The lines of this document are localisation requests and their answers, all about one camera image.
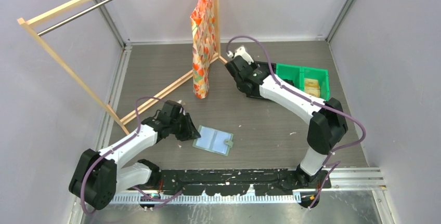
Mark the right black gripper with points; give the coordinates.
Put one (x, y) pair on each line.
(254, 65)

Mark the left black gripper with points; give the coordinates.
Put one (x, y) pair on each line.
(190, 132)

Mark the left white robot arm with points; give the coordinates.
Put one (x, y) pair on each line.
(99, 175)

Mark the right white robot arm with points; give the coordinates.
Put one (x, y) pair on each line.
(326, 127)

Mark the black storage bin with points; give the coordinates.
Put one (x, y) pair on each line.
(257, 76)

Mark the green bin middle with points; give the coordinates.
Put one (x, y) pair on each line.
(292, 74)

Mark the green bin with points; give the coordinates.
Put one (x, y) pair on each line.
(322, 76)
(292, 74)

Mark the orange floral hanging cloth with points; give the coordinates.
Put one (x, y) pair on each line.
(203, 45)

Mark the green bin right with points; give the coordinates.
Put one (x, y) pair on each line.
(322, 76)

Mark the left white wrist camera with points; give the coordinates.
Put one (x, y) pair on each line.
(182, 104)

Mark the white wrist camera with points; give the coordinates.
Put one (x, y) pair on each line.
(240, 52)
(182, 104)

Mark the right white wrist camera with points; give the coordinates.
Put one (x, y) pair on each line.
(240, 52)

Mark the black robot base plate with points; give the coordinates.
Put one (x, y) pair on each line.
(230, 182)

